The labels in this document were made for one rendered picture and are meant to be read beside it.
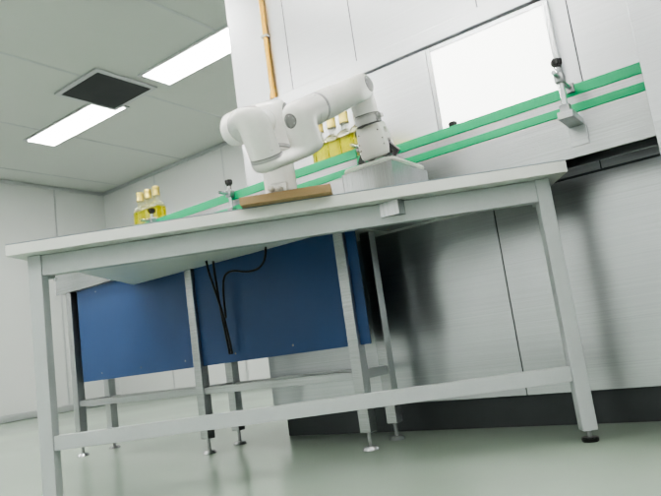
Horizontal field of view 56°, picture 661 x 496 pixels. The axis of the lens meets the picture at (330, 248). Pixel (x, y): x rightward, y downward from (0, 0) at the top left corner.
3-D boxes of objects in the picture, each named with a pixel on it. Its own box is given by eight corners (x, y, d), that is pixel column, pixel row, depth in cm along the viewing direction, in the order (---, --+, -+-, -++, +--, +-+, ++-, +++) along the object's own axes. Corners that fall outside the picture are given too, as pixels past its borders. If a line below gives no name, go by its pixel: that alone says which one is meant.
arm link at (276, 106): (287, 143, 180) (279, 91, 183) (246, 154, 184) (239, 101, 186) (299, 152, 189) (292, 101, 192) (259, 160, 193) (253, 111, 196)
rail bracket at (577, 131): (591, 144, 172) (575, 67, 175) (574, 132, 158) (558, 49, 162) (573, 149, 174) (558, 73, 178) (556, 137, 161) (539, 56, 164)
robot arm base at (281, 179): (296, 191, 174) (289, 139, 177) (253, 200, 176) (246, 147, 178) (308, 202, 189) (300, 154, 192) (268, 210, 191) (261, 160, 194)
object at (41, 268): (602, 441, 163) (550, 177, 173) (42, 514, 170) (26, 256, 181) (590, 436, 172) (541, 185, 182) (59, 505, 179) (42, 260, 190)
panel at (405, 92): (569, 101, 194) (548, 1, 200) (567, 99, 192) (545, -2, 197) (335, 178, 245) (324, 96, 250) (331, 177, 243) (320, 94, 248)
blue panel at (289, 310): (398, 339, 214) (380, 217, 220) (371, 342, 199) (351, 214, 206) (115, 377, 303) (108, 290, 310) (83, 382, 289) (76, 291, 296)
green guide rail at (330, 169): (360, 172, 206) (356, 149, 207) (358, 171, 205) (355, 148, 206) (63, 269, 304) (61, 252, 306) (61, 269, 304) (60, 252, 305)
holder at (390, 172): (439, 197, 196) (435, 172, 197) (394, 186, 174) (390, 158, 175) (391, 210, 206) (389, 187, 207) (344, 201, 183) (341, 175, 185)
